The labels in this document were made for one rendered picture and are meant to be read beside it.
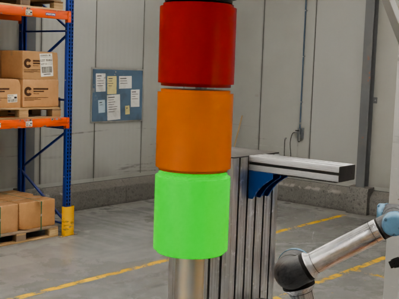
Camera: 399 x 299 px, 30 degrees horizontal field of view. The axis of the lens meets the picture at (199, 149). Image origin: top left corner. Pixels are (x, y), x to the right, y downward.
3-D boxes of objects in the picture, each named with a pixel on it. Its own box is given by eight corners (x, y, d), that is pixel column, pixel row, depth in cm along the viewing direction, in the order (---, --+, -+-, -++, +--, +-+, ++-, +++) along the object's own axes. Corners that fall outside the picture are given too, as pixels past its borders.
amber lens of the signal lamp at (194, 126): (195, 177, 46) (198, 91, 45) (139, 168, 49) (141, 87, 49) (246, 171, 50) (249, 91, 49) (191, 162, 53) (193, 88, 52)
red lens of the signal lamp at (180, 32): (198, 87, 45) (200, -1, 45) (141, 84, 49) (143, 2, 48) (249, 88, 49) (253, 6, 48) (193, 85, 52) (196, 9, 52)
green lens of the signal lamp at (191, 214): (192, 264, 46) (195, 180, 46) (137, 249, 50) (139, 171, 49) (242, 251, 50) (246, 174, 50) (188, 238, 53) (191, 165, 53)
